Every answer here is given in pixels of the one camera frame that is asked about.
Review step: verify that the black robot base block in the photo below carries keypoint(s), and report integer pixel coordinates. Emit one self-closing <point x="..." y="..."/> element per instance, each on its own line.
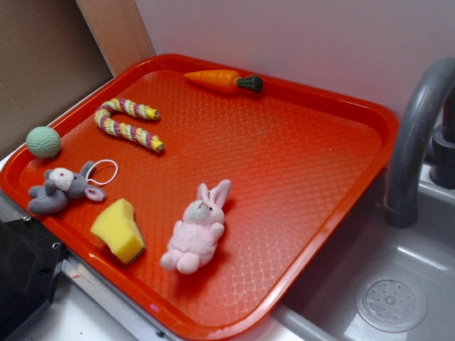
<point x="31" y="261"/>

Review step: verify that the red plastic tray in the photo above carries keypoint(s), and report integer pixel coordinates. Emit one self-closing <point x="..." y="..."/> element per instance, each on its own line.
<point x="298" y="159"/>

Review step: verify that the pink plush bunny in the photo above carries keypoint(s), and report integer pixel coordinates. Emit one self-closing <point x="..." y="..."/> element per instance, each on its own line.
<point x="195" y="237"/>

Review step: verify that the orange toy carrot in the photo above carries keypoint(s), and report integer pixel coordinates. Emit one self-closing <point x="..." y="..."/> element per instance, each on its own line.
<point x="226" y="81"/>

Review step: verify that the yellow sponge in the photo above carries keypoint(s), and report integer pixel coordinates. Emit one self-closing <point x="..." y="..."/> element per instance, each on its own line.
<point x="116" y="227"/>

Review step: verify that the grey plush bunny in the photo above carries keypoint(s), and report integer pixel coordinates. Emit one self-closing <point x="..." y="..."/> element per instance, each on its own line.
<point x="62" y="185"/>

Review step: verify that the grey toy faucet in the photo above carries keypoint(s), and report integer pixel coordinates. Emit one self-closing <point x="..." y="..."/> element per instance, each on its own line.
<point x="426" y="129"/>

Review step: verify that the wooden board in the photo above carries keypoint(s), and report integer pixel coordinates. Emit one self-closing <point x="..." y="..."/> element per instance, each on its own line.
<point x="119" y="32"/>

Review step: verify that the green golf ball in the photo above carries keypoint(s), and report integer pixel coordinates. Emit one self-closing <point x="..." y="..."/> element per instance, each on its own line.
<point x="43" y="142"/>

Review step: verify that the grey toy sink basin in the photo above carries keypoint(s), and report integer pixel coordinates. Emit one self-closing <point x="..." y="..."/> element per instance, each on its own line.
<point x="371" y="281"/>

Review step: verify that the brown cardboard panel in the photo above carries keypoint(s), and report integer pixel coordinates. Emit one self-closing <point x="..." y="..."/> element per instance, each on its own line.
<point x="49" y="62"/>

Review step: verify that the multicolored braided rope toy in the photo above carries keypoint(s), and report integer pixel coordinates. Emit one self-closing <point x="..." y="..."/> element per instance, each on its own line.
<point x="105" y="122"/>

